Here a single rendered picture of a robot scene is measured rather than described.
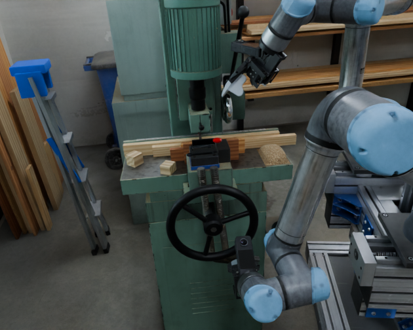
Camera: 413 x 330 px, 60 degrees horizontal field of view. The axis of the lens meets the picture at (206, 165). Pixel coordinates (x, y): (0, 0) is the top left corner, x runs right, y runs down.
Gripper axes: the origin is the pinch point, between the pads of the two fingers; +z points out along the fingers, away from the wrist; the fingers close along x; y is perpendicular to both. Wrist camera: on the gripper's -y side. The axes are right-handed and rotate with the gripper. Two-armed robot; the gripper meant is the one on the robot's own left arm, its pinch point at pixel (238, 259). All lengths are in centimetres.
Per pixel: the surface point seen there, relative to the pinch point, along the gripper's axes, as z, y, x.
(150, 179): 11.5, -27.7, -25.7
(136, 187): 12.9, -25.3, -31.0
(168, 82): 30, -65, -17
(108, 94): 178, -100, -67
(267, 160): 12.6, -30.4, 15.5
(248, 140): 22.8, -38.9, 11.3
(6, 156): 110, -51, -118
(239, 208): 19.4, -13.9, 4.9
